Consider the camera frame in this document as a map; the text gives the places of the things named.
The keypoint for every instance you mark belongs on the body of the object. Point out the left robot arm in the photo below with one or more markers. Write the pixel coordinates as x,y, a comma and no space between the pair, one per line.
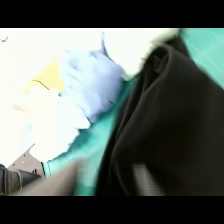
13,180

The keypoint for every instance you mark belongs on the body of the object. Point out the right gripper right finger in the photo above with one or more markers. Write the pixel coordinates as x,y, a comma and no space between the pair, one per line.
146,180

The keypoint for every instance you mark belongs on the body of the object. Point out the cream garment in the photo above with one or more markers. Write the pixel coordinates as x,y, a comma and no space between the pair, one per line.
140,50

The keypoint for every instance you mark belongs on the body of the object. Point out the purple-blue garment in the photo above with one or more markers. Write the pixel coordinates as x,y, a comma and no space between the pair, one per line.
93,83

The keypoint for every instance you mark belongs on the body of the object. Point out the black garment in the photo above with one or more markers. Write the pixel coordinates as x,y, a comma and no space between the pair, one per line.
173,123

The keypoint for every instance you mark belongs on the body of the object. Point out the white garment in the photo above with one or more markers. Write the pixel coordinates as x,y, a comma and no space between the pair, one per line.
56,126

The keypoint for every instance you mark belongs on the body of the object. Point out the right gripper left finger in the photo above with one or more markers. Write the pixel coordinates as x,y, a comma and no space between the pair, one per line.
56,181

